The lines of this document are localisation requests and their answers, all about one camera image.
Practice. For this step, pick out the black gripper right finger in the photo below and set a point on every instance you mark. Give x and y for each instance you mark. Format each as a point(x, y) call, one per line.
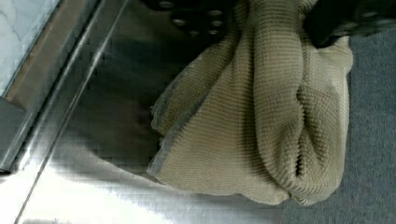
point(329, 20)

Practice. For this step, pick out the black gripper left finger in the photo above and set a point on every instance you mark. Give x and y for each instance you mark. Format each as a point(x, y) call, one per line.
point(203, 19)

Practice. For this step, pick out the beige knitted towel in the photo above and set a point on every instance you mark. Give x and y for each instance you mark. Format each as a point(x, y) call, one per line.
point(263, 113)

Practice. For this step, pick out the stainless steel toaster oven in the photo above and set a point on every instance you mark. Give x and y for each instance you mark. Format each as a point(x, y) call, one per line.
point(85, 158)

